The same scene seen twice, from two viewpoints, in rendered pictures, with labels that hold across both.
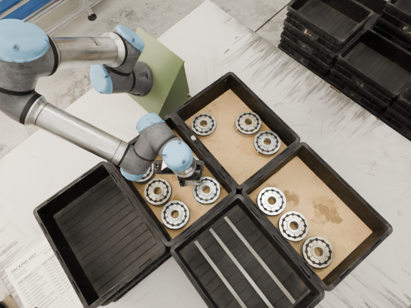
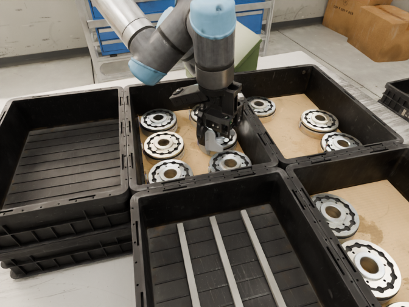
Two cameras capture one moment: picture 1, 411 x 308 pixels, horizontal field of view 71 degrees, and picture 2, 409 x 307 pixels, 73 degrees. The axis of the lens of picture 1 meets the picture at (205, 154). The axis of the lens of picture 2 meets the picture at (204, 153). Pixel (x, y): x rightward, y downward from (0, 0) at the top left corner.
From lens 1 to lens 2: 0.60 m
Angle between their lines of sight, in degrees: 26
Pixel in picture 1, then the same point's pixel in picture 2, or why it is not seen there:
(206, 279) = (165, 292)
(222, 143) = (275, 133)
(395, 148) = not seen: outside the picture
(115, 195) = (111, 137)
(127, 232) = (95, 177)
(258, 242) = (286, 273)
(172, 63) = (248, 42)
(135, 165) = (149, 47)
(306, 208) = (395, 254)
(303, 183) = (395, 217)
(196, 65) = not seen: hidden behind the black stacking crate
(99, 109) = not seen: hidden behind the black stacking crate
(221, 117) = (283, 111)
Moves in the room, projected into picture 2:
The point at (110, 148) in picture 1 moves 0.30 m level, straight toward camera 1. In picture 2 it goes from (130, 13) to (169, 80)
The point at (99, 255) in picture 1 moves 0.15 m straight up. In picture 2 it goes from (40, 188) to (8, 139)
